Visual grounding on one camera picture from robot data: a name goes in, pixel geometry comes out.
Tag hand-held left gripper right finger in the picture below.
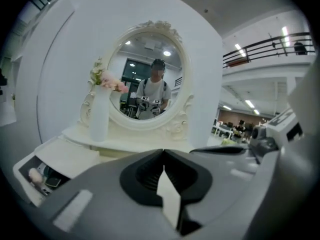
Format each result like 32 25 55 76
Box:
163 148 267 240

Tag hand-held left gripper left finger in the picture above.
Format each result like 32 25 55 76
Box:
41 148 180 240

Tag oval white ornate mirror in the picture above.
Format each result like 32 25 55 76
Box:
78 20 196 143

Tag white dressing table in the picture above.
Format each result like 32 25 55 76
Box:
34 126 193 164

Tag white round object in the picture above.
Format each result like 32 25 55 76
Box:
28 167 44 185

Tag small black square compact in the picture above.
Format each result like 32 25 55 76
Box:
44 175 63 189

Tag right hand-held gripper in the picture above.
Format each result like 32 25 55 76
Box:
189 107 304 164

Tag white office desk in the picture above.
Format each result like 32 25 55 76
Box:
211 123 235 140

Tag small white drawer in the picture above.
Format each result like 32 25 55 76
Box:
12 136 101 208

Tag white vase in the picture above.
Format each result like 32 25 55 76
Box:
89 85 111 143

